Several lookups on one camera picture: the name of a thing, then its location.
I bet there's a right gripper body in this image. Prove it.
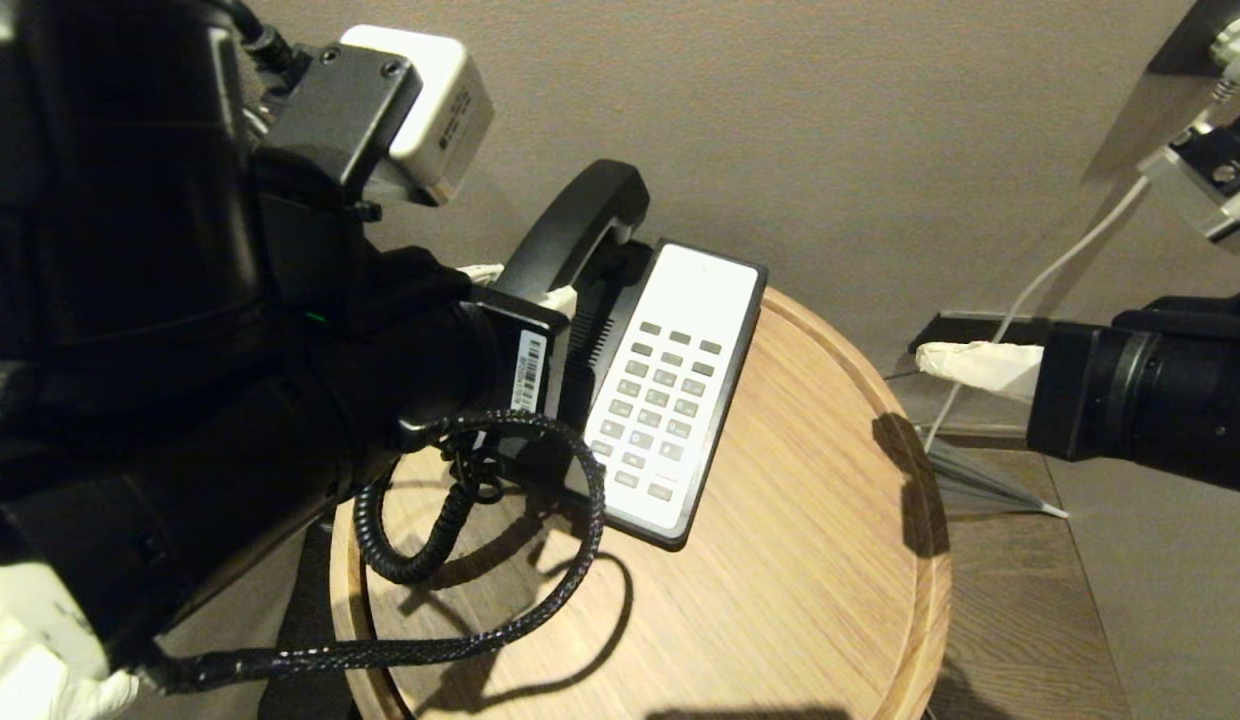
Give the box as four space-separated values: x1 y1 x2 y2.
1026 283 1240 499

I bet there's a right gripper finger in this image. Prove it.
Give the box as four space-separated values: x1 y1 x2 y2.
916 341 1047 404

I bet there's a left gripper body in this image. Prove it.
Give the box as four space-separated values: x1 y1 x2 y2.
315 247 573 473

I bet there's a black phone handset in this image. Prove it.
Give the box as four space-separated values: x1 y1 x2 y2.
494 159 652 303

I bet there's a phone base with white keypad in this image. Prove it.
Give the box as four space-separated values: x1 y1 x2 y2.
495 237 770 553

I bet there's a black floor socket box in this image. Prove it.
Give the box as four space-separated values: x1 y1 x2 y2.
907 311 1059 356

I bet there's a round wooden table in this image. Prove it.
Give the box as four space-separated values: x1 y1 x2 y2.
329 286 954 720

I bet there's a white plug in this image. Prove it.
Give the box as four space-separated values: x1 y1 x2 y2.
1208 12 1240 101

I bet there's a white cloth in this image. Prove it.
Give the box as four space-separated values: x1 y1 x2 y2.
0 560 143 720

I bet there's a white power cable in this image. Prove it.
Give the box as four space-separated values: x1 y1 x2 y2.
922 176 1151 451

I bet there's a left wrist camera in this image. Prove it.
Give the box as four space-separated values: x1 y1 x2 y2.
255 24 497 223

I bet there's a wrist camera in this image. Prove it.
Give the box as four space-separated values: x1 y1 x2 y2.
255 24 497 223
1138 108 1240 248

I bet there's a black coiled phone cord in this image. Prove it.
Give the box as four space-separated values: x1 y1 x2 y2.
354 428 513 587

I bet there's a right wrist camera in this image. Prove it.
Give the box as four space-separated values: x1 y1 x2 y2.
1138 108 1240 248

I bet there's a black cable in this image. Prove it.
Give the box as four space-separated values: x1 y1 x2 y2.
138 408 608 697

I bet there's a black wall socket panel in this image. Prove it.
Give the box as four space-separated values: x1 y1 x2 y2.
1148 0 1240 78

